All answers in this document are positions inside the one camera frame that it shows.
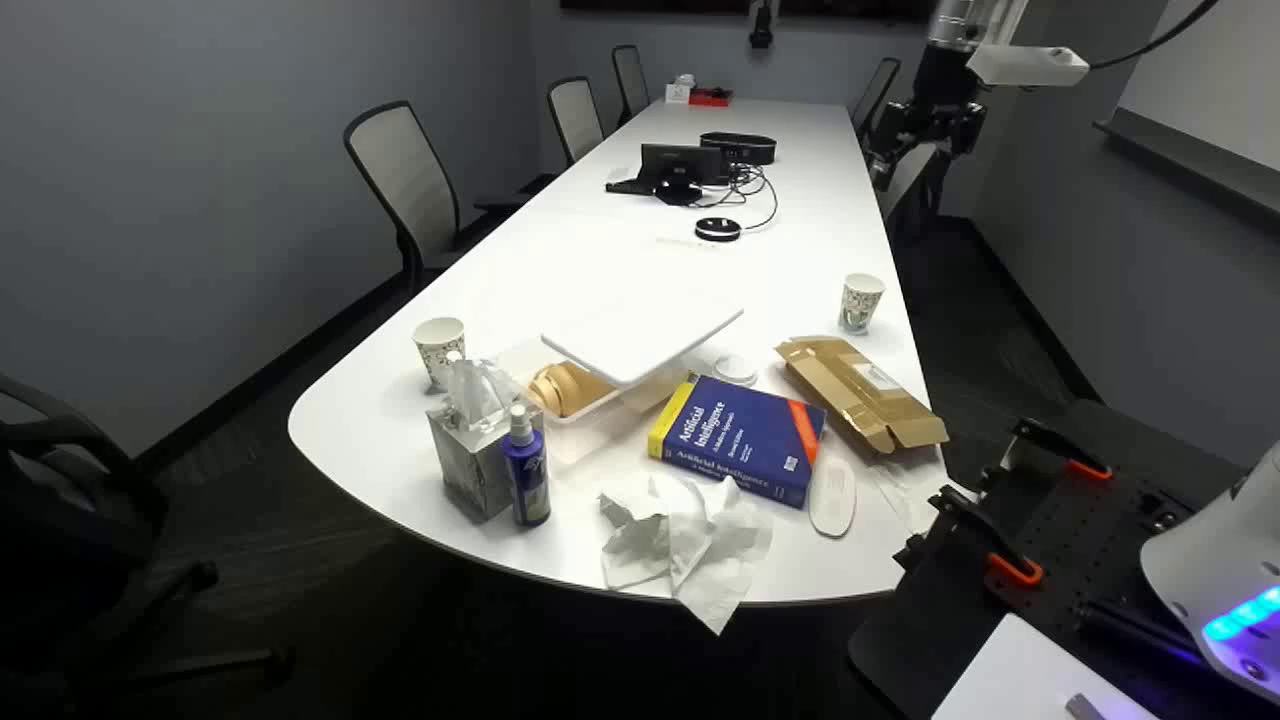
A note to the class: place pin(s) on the blue book with yellow spine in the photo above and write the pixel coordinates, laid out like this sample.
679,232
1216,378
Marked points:
734,437

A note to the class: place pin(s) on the plain white paper cup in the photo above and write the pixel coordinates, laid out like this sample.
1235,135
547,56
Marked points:
441,349

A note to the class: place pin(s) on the black robot mounting cart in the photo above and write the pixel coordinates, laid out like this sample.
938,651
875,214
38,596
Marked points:
1083,555

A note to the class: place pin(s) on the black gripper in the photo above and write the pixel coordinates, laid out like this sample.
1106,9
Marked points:
948,99

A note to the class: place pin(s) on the small red object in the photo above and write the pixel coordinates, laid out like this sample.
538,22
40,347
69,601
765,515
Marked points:
710,99

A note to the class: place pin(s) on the crumpled white tissue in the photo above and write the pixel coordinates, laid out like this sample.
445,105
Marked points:
687,544

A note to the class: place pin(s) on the bread in takeout container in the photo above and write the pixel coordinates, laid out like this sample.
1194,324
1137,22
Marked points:
560,384

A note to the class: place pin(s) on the large grey mesh chair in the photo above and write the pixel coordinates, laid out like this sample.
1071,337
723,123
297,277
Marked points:
407,167

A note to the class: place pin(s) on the white sheet on cart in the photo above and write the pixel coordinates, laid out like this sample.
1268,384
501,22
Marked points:
1020,682

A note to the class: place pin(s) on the white styrofoam takeout container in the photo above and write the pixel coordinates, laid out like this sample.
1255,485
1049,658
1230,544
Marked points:
640,342

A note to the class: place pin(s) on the black round puck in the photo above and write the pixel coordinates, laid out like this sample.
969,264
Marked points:
716,231

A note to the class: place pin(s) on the dark mesh chair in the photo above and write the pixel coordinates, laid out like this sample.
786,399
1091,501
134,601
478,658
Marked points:
883,85

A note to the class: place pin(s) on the black armrest office chair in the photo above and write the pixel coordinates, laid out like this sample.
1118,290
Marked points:
81,532

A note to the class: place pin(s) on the open brown cardboard box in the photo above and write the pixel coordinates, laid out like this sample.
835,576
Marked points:
853,390

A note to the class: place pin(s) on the patterned white paper cup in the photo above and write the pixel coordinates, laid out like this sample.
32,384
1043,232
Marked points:
862,304

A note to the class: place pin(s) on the black hanging camera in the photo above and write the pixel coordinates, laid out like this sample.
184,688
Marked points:
763,26

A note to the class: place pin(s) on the blue-labelled spray bottle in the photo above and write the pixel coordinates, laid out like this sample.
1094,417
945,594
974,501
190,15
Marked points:
530,467

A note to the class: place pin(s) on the wall whiteboard with tray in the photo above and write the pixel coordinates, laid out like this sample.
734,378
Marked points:
1201,64

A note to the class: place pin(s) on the black orange clamp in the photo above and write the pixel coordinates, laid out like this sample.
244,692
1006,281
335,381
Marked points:
1060,454
992,544

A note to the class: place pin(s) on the small white box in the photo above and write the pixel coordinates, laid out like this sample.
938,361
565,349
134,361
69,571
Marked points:
679,91

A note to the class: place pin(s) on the grey tissue box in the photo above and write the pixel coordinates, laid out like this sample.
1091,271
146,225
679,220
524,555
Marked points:
466,462

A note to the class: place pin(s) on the black wall screen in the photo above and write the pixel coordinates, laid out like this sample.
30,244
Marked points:
665,5

